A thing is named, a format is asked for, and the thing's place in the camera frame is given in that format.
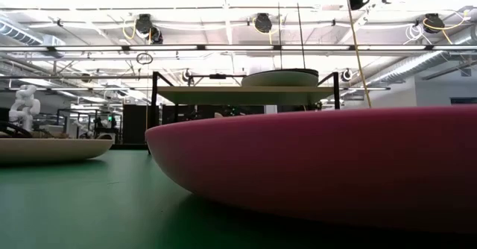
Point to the pink plate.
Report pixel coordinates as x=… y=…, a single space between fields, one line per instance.
x=316 y=167

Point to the white plate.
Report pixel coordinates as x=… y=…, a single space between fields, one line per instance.
x=48 y=150

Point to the long ceiling light bar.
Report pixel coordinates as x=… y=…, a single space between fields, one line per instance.
x=238 y=48

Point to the black room partition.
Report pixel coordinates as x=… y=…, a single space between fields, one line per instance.
x=136 y=124

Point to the green table mat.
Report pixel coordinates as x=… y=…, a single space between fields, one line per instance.
x=93 y=204

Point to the white humanoid robot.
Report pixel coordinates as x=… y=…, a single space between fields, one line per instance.
x=24 y=107

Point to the wooden shelf with black frame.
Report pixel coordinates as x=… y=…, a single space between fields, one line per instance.
x=246 y=94

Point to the black frame robot cell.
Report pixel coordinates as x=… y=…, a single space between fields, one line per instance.
x=89 y=111

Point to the grey ceiling air duct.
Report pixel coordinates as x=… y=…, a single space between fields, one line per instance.
x=413 y=68
x=22 y=36

